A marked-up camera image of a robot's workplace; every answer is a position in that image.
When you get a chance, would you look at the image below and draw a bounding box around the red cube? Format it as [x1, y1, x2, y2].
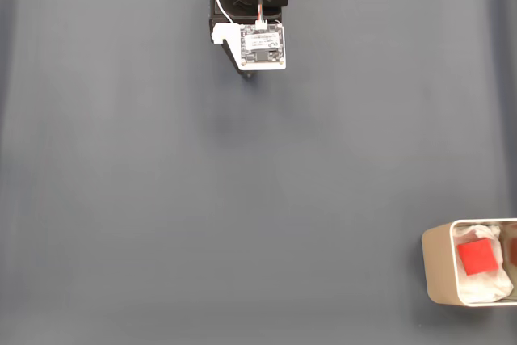
[456, 238, 500, 277]

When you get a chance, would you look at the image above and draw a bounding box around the beige box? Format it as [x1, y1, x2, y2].
[420, 217, 517, 308]

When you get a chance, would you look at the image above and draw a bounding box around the white camera board mount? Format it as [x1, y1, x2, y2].
[208, 21, 288, 71]

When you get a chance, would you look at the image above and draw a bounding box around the dark grey table mat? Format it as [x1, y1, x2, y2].
[0, 0, 517, 345]

